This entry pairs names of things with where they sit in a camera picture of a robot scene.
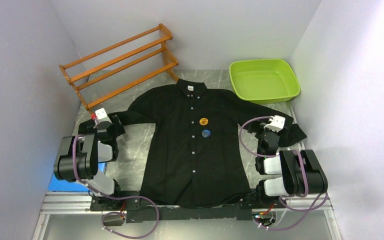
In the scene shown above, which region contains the orange wooden rack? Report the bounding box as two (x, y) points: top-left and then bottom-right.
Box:
(58, 23), (179, 114)

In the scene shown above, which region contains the blue round brooch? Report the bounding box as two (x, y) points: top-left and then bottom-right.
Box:
(201, 129), (211, 138)

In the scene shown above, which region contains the orange round brooch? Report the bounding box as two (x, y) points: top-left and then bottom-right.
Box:
(199, 117), (209, 126)

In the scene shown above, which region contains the black button shirt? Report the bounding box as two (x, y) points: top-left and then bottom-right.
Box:
(115, 79), (306, 208)

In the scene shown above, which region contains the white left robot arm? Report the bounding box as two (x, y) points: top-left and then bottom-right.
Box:
(53, 119), (125, 210)

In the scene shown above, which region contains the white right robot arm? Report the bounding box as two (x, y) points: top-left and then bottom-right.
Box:
(248, 123), (328, 208)

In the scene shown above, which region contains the green plastic basin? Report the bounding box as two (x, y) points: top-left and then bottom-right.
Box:
(229, 58), (301, 105)

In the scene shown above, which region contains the blue foam pad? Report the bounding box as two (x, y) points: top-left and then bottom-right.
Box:
(47, 171), (88, 193)

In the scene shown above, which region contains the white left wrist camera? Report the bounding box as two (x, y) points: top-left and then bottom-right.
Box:
(91, 108), (111, 124)

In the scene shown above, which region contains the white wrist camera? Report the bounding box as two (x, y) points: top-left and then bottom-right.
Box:
(91, 108), (111, 124)
(263, 115), (286, 133)

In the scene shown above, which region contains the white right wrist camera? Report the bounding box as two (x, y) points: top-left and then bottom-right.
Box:
(263, 115), (286, 133)

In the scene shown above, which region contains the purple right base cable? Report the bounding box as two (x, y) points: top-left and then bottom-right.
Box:
(253, 192), (329, 232)

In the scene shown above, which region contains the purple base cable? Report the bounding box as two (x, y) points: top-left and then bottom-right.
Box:
(90, 196), (161, 240)
(253, 192), (329, 232)

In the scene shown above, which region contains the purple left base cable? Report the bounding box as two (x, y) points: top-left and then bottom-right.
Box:
(90, 196), (161, 240)

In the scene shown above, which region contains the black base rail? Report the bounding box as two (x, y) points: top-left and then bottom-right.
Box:
(90, 191), (285, 223)

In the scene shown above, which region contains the aluminium frame rail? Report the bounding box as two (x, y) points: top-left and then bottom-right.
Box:
(33, 191), (342, 240)

